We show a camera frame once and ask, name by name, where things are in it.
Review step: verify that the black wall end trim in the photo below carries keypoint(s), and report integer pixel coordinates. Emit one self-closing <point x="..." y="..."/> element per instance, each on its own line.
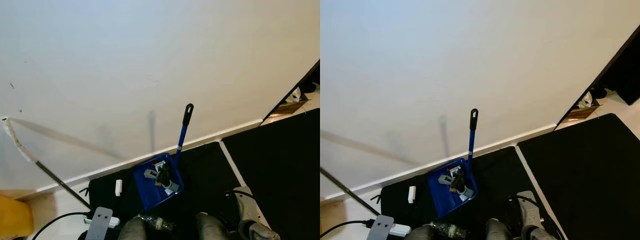
<point x="280" y="102"/>
<point x="600" y="71"/>

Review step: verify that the yellow wheeled bin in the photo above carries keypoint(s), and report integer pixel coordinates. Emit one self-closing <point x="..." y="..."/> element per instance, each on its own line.
<point x="15" y="217"/>

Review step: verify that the white broom with black pole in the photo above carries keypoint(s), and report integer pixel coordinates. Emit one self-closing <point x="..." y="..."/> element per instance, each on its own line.
<point x="402" y="230"/>
<point x="115" y="221"/>

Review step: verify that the grey robot right leg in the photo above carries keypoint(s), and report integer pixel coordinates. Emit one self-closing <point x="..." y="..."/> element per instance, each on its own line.
<point x="498" y="231"/>
<point x="212" y="227"/>

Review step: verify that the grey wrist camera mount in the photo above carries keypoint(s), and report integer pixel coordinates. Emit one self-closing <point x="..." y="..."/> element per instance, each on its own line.
<point x="246" y="205"/>
<point x="529" y="210"/>
<point x="99" y="222"/>
<point x="381" y="227"/>

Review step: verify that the clear plastic bottle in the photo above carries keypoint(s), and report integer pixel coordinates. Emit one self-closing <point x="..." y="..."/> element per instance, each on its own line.
<point x="157" y="223"/>
<point x="450" y="231"/>

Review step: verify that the small white block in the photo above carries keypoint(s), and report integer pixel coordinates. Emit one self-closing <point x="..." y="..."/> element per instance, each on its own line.
<point x="411" y="194"/>
<point x="118" y="187"/>

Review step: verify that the white grey plastic scrap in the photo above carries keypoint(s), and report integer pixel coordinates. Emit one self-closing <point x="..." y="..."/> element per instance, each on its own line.
<point x="466" y="194"/>
<point x="172" y="188"/>

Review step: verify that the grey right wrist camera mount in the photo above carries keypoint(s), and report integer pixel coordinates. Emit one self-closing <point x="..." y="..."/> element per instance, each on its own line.
<point x="529" y="210"/>
<point x="246" y="205"/>

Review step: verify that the white label card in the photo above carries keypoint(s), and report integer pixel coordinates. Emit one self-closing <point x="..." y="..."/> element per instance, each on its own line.
<point x="453" y="171"/>
<point x="160" y="165"/>

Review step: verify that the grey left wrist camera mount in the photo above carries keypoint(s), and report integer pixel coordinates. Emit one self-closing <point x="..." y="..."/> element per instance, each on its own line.
<point x="99" y="222"/>
<point x="381" y="227"/>

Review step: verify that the black crumpled cloth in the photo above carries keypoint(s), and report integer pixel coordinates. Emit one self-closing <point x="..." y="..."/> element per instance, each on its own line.
<point x="163" y="176"/>
<point x="457" y="182"/>

